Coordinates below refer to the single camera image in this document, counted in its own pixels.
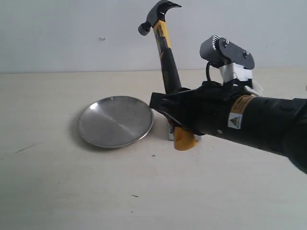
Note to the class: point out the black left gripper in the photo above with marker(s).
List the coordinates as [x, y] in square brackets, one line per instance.
[212, 109]

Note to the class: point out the yellow black claw hammer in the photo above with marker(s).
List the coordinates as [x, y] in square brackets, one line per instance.
[155, 20]

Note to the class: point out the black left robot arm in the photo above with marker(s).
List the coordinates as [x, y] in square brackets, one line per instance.
[281, 127]

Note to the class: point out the red dome push button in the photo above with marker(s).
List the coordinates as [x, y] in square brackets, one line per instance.
[171, 129]

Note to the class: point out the round metal plate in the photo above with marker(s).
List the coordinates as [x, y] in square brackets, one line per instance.
[115, 122]

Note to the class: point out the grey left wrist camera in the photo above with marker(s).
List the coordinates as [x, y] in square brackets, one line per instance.
[234, 63]

